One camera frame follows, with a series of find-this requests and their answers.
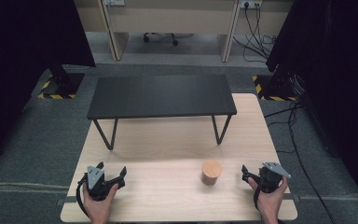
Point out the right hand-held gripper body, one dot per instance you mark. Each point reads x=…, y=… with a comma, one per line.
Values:
x=272, y=177

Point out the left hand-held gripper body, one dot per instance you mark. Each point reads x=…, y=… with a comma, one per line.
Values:
x=95, y=183

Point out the person's left hand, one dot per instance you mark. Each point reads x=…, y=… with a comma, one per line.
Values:
x=99, y=207

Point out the person's right hand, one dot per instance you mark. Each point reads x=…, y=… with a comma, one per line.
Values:
x=270, y=205

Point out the wooden cylinder canister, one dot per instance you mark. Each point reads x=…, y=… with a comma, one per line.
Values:
x=211, y=173

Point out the stand base with hazard tape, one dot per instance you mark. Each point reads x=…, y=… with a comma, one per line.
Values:
x=273, y=90
x=60, y=85

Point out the black shelf riser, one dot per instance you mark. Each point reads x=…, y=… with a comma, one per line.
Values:
x=161, y=96

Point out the black curtain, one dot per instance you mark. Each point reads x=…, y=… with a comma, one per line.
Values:
x=338, y=77
x=18, y=62

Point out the office chair base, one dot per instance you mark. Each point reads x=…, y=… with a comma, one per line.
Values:
x=161, y=38

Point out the white wall socket with plugs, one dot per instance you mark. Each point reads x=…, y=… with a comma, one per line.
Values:
x=251, y=3

